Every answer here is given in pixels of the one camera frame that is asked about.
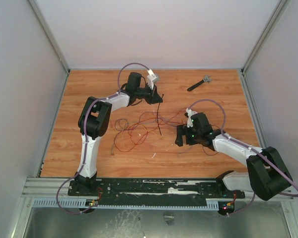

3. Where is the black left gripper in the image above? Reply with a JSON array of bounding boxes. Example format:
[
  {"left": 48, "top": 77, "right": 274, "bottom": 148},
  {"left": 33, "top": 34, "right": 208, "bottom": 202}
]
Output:
[{"left": 136, "top": 83, "right": 163, "bottom": 105}]

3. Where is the black zip tie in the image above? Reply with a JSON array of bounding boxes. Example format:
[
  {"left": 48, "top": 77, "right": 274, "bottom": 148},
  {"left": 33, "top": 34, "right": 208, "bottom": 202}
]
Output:
[{"left": 156, "top": 94, "right": 164, "bottom": 136}]

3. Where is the yellow wire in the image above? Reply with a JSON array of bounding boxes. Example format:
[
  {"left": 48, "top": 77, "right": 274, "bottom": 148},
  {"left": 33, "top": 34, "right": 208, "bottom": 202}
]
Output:
[{"left": 124, "top": 119, "right": 187, "bottom": 136}]

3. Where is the purple dark wire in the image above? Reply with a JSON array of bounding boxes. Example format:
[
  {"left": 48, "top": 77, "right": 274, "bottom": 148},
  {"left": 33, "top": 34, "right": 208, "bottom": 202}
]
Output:
[{"left": 114, "top": 111, "right": 222, "bottom": 156}]

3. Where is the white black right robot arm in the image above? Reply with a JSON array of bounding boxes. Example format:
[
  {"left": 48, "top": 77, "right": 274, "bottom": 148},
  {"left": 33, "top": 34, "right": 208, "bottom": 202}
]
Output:
[{"left": 175, "top": 112, "right": 293, "bottom": 201}]

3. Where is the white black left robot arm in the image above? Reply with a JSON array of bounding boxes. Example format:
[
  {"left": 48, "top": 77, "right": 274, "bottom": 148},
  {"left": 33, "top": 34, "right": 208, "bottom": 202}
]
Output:
[{"left": 74, "top": 69, "right": 163, "bottom": 196}]

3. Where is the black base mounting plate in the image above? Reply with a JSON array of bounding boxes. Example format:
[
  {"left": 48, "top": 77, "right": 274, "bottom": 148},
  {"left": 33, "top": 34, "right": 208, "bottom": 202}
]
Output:
[{"left": 68, "top": 178, "right": 245, "bottom": 207}]

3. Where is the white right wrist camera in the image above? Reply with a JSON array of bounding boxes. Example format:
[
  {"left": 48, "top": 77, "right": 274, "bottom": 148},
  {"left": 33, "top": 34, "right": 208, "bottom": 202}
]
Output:
[{"left": 184, "top": 108, "right": 197, "bottom": 127}]

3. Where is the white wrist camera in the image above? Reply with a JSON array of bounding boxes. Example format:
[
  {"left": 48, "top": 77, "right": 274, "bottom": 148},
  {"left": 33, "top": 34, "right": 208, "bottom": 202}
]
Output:
[
  {"left": 146, "top": 68, "right": 160, "bottom": 90},
  {"left": 184, "top": 108, "right": 197, "bottom": 127}
]

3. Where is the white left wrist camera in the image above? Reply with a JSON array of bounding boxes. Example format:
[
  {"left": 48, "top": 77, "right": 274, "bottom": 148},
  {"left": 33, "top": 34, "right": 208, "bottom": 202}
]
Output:
[{"left": 146, "top": 68, "right": 160, "bottom": 90}]

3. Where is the adjustable wrench black handle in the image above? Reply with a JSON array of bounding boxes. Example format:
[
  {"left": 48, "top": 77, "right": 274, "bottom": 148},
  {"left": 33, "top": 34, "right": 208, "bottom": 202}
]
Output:
[{"left": 187, "top": 75, "right": 212, "bottom": 92}]

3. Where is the grey slotted cable duct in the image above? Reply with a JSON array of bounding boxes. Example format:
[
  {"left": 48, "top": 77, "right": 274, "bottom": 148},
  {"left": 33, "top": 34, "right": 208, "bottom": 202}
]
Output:
[{"left": 31, "top": 197, "right": 219, "bottom": 211}]

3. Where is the aluminium frame rail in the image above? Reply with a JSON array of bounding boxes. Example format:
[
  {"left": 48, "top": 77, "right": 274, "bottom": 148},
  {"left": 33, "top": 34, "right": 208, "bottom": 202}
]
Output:
[{"left": 21, "top": 177, "right": 75, "bottom": 198}]

